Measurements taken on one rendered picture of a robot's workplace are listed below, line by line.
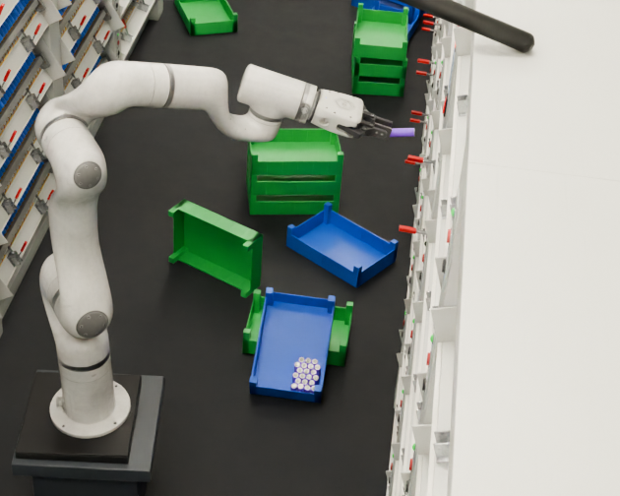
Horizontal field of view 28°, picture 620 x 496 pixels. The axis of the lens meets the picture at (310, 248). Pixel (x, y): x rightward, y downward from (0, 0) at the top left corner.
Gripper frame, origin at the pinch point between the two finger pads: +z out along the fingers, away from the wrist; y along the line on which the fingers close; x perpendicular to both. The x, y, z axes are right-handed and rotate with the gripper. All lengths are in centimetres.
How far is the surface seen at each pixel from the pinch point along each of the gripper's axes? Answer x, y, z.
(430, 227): -13, -49, 8
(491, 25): -74, -94, -7
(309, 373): 96, 23, 12
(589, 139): -73, -111, 4
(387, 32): 85, 213, 20
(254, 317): 108, 53, -5
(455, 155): -47, -79, -1
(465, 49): -48, -49, 0
